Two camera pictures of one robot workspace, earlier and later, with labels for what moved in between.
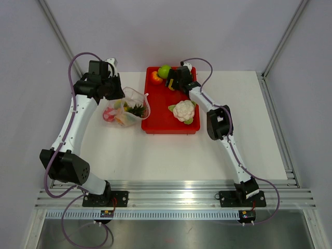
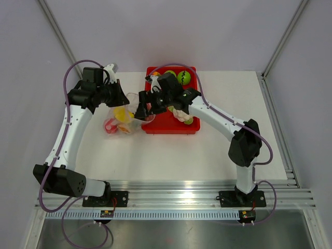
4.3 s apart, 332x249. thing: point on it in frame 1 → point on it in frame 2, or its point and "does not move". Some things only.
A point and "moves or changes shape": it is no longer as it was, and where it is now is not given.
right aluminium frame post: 285,37 does not move
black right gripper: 172,74 → 146,97
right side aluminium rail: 279,134 does not move
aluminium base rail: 279,195 does not move
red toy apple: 109,114 → 111,125
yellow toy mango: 169,86 moves or changes shape
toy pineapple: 138,110 → 123,128
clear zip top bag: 128,111 moves or changes shape
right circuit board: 247,216 does not move
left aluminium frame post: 46,8 does not move
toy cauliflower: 184,111 does not move
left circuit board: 108,213 does not move
